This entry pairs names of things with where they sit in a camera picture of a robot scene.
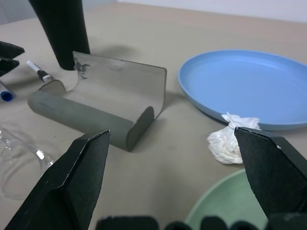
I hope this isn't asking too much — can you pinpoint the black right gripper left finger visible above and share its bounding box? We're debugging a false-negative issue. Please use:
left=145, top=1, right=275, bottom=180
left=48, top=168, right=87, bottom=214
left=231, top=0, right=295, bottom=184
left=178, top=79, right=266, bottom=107
left=4, top=129, right=111, bottom=230

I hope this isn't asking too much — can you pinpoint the blue capped marker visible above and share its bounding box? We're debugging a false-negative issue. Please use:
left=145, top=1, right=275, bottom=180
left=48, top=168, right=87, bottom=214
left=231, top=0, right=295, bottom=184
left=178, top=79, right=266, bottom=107
left=0, top=80, right=15, bottom=102

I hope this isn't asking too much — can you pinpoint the green plastic plate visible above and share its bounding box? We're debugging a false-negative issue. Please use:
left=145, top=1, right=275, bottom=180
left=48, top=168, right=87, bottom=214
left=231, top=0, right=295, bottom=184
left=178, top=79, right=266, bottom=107
left=184, top=169, right=269, bottom=230

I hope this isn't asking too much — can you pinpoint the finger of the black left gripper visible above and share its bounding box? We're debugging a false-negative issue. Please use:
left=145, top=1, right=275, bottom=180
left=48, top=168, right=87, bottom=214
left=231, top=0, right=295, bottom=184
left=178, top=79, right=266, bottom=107
left=0, top=40, right=25, bottom=59
left=0, top=57, right=20, bottom=77

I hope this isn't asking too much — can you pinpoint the crumpled white tissue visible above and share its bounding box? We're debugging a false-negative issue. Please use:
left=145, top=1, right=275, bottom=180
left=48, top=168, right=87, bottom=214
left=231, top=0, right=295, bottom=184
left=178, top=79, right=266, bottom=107
left=207, top=111, right=261, bottom=165

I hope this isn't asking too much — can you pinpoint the blue plastic plate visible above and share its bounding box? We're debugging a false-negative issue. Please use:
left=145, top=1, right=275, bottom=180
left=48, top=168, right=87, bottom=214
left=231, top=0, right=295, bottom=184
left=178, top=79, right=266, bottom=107
left=177, top=49, right=307, bottom=131

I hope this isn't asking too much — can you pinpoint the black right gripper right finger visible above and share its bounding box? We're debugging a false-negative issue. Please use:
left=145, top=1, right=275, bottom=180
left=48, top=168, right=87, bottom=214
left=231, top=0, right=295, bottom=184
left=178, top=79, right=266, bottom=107
left=234, top=126, right=307, bottom=222

